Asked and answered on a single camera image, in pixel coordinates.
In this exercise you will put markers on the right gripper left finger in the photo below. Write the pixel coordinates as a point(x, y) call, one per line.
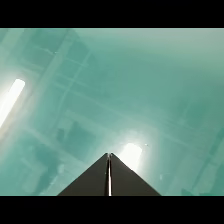
point(91, 181)

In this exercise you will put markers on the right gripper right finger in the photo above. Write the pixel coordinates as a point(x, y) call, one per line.
point(128, 182)

